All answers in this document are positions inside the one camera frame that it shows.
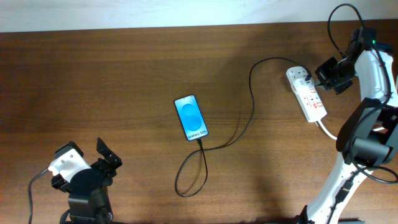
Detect black USB charging cable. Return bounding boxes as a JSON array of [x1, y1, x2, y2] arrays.
[[174, 57, 313, 198]]

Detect blue Galaxy smartphone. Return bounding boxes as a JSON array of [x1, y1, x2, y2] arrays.
[[174, 95, 209, 141]]

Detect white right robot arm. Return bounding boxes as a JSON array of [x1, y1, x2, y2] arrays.
[[294, 27, 397, 223]]

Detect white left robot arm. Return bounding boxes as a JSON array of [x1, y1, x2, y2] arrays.
[[48, 138, 123, 223]]

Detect white USB charger plug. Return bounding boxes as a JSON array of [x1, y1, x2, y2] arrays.
[[292, 77, 315, 93]]

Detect white power strip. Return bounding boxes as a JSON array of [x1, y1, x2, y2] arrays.
[[286, 67, 327, 123]]

